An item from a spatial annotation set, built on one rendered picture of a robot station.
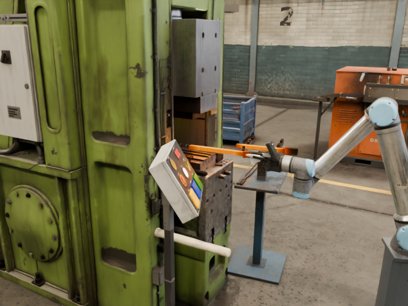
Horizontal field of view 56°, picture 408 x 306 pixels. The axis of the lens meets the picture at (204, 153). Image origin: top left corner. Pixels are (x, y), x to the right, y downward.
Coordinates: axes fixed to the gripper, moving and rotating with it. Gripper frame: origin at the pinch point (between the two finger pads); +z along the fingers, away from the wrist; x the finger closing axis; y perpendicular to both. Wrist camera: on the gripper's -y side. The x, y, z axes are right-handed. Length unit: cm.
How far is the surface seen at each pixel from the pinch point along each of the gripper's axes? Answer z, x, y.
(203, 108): 25.1, -8.9, -24.2
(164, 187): 8, -73, -3
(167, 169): 7, -73, -12
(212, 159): 24.6, 3.6, 9.3
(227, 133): 168, 340, 86
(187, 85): 31, -18, -38
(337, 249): -43, 103, 104
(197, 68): 25, -17, -47
